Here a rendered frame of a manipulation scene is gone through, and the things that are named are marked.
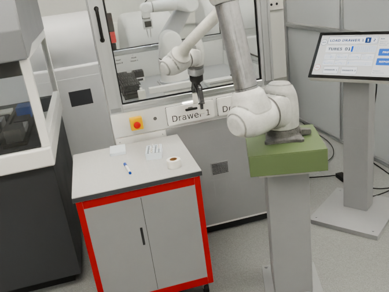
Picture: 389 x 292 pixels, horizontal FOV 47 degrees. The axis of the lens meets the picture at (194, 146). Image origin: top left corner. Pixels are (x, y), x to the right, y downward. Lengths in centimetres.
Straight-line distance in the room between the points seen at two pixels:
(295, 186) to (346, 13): 217
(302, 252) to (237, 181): 77
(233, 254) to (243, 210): 35
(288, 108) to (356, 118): 96
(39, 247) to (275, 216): 135
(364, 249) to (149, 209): 136
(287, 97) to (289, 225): 65
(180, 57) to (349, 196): 157
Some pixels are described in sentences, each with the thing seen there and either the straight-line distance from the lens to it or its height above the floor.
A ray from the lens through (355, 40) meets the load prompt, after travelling 288.
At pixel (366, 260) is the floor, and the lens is 281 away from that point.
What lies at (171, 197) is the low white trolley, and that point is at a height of 65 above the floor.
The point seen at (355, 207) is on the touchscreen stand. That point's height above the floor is 5.
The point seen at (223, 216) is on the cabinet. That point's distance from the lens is 301.
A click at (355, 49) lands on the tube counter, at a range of 285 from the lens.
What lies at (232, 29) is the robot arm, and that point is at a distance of 191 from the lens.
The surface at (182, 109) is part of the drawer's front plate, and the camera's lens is 264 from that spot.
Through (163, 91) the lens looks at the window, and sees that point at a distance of 263.
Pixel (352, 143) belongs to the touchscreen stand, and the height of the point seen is 51.
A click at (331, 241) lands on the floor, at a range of 294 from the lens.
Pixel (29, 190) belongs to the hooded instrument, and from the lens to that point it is 258.
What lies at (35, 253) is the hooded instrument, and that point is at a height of 28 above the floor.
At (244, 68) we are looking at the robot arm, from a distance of 192.
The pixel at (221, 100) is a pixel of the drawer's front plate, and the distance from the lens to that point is 270.
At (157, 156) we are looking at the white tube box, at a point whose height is 78.
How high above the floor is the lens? 164
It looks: 21 degrees down
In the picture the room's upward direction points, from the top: 8 degrees counter-clockwise
